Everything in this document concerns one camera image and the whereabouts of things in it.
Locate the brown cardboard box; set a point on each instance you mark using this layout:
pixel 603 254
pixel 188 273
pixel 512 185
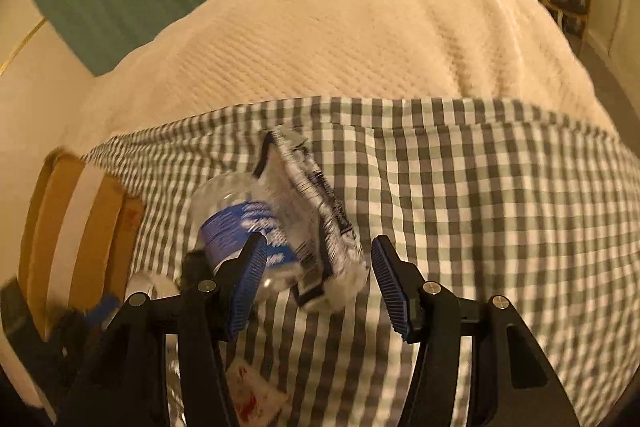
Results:
pixel 100 232

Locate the silver packet black edges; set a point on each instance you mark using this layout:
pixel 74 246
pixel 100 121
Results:
pixel 320 217

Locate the grey white checkered cloth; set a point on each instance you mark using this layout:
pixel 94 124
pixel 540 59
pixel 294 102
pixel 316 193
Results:
pixel 475 232

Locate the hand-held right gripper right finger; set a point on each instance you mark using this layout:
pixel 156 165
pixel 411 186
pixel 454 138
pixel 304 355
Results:
pixel 392 292

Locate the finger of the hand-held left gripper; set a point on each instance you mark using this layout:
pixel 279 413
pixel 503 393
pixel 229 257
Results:
pixel 97 314

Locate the white packet red print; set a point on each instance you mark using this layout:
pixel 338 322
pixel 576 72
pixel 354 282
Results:
pixel 252 392

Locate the clear bottle blue label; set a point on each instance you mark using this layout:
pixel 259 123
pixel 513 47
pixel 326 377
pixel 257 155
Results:
pixel 235 217

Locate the cream textured bed blanket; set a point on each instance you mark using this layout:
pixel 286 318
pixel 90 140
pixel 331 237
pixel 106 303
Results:
pixel 350 32

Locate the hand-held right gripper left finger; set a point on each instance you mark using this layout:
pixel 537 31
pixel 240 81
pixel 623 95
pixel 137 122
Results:
pixel 250 287

